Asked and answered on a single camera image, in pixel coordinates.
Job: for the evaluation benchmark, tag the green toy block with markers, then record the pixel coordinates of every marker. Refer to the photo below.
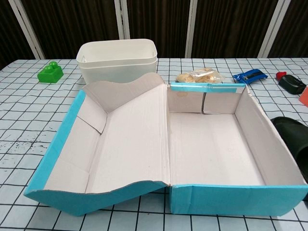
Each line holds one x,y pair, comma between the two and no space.
50,75

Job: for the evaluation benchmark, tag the checked tablecloth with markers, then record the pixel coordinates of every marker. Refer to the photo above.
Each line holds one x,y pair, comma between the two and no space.
36,108

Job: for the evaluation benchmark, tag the blue and white shoe box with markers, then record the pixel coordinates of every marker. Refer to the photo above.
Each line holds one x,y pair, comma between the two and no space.
134,134

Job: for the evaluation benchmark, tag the black bottle red cap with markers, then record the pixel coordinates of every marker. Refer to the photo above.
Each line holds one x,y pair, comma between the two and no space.
291,84

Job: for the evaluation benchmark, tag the orange cube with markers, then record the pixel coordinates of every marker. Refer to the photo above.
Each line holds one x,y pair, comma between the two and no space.
304,97

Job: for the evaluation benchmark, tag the black folding screen white frame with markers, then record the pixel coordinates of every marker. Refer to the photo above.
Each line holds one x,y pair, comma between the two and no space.
72,24

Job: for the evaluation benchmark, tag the white plastic bin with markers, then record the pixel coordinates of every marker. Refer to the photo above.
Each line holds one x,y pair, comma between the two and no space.
115,67

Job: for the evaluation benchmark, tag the clear bag of nuts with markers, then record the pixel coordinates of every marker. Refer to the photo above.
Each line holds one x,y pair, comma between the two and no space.
199,76

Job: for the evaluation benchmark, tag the blue snack packet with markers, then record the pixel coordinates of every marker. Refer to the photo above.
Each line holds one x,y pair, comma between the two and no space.
250,76

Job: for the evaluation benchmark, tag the black slipper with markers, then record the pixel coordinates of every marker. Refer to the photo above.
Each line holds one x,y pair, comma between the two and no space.
291,139

